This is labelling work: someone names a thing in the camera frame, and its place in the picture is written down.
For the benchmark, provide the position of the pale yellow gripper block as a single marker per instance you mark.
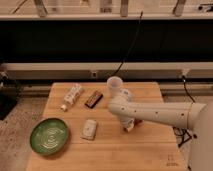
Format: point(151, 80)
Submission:
point(129, 126)

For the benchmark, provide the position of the white soap bar box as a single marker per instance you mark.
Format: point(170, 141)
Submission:
point(89, 129)

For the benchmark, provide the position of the white plastic bottle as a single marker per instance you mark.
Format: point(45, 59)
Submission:
point(71, 97)

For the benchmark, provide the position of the black equipment at left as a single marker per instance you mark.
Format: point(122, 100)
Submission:
point(7, 103)

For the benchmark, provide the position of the dark chocolate bar wrapper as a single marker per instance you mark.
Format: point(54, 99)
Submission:
point(94, 99)

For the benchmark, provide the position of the translucent plastic cup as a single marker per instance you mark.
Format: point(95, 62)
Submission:
point(114, 85)

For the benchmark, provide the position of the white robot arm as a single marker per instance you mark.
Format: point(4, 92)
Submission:
point(196, 117)

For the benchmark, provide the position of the green ceramic plate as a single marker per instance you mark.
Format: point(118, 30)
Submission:
point(49, 136)

